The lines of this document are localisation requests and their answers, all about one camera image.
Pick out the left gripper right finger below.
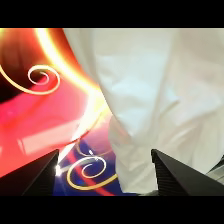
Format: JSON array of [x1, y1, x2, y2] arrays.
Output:
[[150, 148, 224, 197]]

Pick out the white shirt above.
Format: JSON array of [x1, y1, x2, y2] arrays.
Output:
[[62, 28, 224, 196]]

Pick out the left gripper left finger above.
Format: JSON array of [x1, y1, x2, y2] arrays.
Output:
[[0, 149, 60, 197]]

